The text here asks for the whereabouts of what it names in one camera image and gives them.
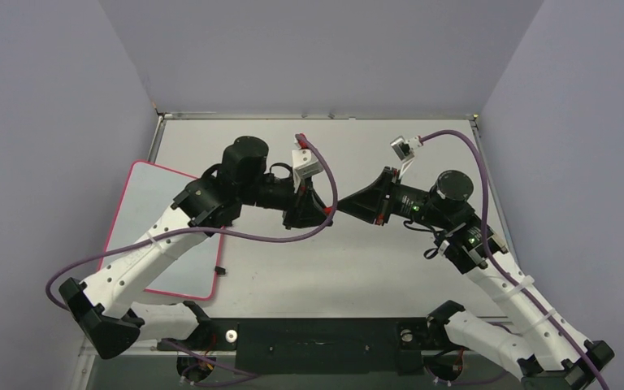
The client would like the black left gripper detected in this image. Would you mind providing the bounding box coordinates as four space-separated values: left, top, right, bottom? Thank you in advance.
239 168 333 230

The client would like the pink framed whiteboard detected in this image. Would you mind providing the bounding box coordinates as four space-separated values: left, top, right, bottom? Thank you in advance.
106 161 223 304

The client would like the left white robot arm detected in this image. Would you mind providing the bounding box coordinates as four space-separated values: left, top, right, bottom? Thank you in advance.
56 133 338 359

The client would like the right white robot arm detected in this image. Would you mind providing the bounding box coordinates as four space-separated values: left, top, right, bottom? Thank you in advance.
338 167 614 389

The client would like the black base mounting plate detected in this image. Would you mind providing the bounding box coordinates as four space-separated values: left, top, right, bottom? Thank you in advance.
158 317 458 375

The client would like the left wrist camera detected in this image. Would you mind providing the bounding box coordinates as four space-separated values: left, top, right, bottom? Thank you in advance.
292 149 324 180

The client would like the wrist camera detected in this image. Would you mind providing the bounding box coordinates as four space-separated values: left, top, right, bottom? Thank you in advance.
390 136 423 180
292 149 324 180

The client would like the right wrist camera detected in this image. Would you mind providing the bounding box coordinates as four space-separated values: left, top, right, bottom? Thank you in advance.
390 136 423 180

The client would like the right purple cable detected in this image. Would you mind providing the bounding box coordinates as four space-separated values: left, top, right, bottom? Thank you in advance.
419 129 610 390

